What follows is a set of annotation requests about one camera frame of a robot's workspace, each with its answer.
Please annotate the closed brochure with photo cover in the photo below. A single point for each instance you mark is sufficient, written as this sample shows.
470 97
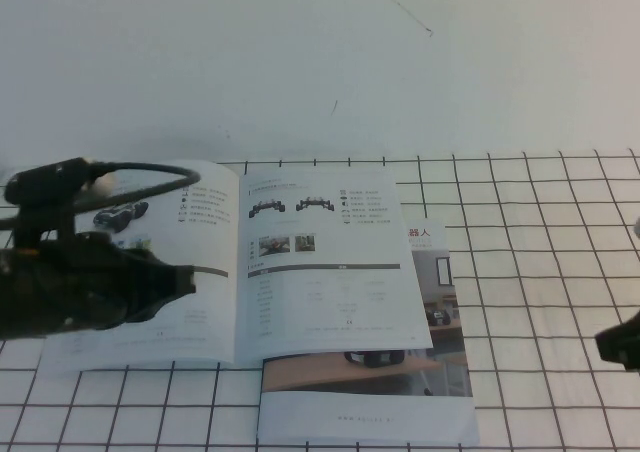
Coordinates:
360 417

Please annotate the white cloth with black grid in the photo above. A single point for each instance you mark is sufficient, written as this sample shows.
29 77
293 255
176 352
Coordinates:
525 397

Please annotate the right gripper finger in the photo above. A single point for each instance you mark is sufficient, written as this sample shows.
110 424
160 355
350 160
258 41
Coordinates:
622 354
627 329

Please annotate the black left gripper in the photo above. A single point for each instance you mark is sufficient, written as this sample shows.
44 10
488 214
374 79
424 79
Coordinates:
75 287

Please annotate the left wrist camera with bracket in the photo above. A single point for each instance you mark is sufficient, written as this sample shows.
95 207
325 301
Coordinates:
45 177

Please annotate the white product catalogue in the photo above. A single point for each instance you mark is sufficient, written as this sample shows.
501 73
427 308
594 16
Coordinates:
310 312

